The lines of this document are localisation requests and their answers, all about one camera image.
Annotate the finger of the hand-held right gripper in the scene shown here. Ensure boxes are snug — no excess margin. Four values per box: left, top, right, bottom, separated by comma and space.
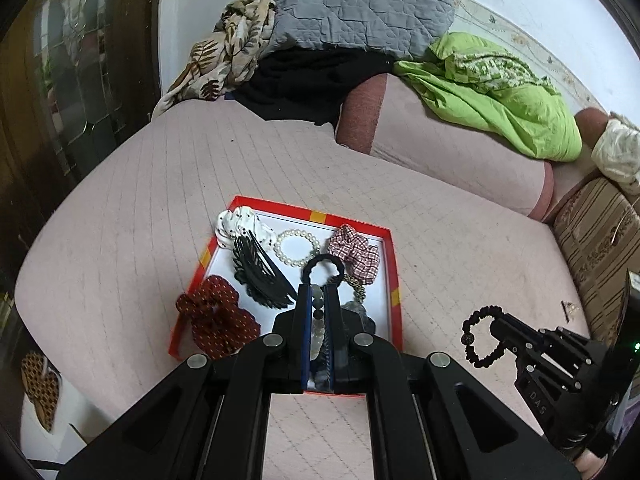
515, 347, 581, 423
489, 312, 566, 357

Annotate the brown striped cushion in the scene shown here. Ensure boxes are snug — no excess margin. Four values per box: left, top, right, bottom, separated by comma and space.
552, 177, 640, 346

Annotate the cream cloth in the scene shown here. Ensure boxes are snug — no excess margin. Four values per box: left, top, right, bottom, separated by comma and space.
591, 112, 640, 196

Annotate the grey scrunchie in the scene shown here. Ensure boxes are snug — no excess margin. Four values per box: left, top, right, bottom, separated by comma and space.
340, 300, 376, 333

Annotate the dark wooden cabinet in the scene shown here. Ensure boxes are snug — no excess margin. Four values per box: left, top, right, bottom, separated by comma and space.
0, 0, 166, 311

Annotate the black cloth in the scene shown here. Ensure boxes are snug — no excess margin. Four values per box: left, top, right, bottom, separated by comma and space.
225, 49, 396, 128

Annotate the black hair tie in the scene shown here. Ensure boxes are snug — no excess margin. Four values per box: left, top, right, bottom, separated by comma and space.
301, 254, 347, 288

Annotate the white cardboard box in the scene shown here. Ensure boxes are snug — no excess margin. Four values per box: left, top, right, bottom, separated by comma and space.
20, 375, 118, 461

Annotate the grey quilted pillow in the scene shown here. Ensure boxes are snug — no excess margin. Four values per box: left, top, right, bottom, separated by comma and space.
257, 0, 461, 61

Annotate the person's right hand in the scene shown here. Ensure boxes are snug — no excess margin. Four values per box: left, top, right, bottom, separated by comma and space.
575, 447, 613, 480

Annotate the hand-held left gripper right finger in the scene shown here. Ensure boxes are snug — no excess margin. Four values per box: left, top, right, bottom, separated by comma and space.
324, 284, 583, 480

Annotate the leaf print blanket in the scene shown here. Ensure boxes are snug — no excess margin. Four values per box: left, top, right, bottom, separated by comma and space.
150, 0, 277, 121

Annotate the green blanket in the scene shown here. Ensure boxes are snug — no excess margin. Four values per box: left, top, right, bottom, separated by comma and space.
392, 31, 583, 162

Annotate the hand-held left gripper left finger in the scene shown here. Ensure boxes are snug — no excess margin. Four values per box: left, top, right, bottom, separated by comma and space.
57, 282, 313, 480

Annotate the pink bolster pillow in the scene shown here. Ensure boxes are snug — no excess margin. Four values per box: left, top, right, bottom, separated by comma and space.
542, 108, 613, 221
334, 72, 556, 222

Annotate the brown patterned heart cushion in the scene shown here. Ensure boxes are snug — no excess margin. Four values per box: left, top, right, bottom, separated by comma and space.
20, 351, 61, 433

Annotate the gold chain bracelet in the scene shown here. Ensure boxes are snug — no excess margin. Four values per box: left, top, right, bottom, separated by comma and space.
342, 275, 367, 306

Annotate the white dotted scrunchie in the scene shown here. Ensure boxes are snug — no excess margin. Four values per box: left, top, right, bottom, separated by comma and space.
216, 206, 277, 251

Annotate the pink plaid scrunchie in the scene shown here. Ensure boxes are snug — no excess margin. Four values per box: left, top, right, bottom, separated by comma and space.
326, 225, 382, 287

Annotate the black bead bracelet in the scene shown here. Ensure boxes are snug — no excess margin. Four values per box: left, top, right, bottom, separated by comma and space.
461, 305, 508, 372

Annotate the pearl bracelet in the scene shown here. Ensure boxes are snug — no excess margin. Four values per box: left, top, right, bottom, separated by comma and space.
273, 228, 321, 269

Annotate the black leaf hair clip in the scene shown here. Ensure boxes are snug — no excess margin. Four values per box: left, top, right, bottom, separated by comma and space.
231, 235, 297, 311

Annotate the red dotted scrunchie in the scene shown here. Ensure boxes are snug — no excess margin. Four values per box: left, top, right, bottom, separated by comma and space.
175, 275, 262, 361

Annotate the red box with white inside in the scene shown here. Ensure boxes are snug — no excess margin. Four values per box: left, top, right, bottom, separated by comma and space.
168, 195, 403, 401

